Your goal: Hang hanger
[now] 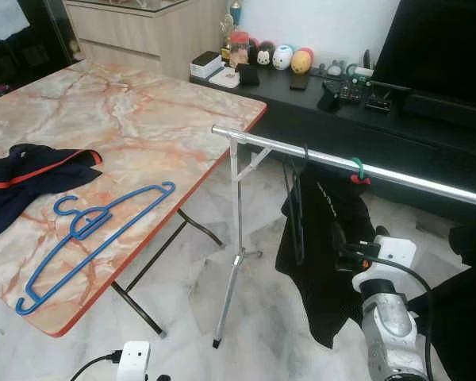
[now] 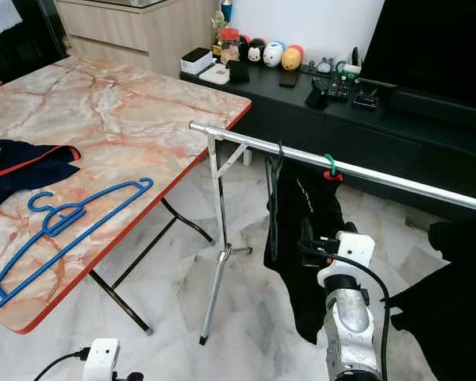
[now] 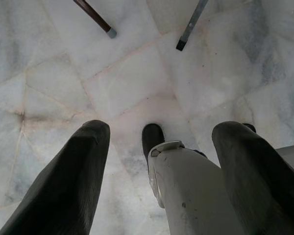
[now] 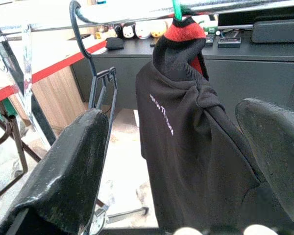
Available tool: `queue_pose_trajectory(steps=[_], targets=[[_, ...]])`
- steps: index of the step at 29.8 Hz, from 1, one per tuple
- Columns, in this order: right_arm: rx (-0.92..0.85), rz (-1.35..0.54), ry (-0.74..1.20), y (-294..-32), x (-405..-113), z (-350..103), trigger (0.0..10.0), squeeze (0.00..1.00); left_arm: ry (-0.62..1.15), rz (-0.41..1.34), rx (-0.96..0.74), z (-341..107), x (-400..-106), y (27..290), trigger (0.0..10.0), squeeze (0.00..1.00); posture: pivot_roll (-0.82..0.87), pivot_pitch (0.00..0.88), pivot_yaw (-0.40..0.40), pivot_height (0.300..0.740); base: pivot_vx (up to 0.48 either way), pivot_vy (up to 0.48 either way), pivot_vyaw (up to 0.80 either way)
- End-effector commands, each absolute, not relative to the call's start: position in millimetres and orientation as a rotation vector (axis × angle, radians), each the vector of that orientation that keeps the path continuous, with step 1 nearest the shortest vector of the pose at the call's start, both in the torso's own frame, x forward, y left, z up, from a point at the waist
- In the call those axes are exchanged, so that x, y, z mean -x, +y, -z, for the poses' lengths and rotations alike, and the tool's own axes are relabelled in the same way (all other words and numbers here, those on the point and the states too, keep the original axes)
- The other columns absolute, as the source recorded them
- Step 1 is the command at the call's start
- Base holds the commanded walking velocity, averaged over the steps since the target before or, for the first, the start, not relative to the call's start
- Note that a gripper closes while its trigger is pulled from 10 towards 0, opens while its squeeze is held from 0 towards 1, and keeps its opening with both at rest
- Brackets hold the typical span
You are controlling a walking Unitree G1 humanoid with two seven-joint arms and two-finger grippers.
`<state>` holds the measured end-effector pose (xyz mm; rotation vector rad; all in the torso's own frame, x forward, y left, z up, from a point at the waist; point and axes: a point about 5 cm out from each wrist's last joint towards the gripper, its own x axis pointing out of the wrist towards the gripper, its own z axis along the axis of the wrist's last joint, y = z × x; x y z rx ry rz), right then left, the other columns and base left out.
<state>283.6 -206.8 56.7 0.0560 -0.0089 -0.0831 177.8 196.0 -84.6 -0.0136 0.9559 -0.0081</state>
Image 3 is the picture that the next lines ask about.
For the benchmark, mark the silver metal clothes rack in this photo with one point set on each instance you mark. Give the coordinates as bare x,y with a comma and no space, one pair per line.
192,24

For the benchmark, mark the black robot right foot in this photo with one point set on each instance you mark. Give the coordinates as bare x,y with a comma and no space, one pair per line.
250,127

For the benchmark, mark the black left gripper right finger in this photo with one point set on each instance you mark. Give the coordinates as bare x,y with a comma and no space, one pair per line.
259,186

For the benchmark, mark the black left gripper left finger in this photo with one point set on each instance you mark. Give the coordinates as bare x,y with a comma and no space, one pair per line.
63,186

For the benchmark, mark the black robot foot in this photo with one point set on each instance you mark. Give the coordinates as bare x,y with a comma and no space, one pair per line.
152,137
250,127

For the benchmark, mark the marble top folding table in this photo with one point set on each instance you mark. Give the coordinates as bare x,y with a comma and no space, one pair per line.
97,18

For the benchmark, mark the grey robot left leg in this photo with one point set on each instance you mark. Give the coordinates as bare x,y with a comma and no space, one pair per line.
186,186

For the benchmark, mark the black robot left foot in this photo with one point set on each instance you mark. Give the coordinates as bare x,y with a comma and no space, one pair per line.
152,137

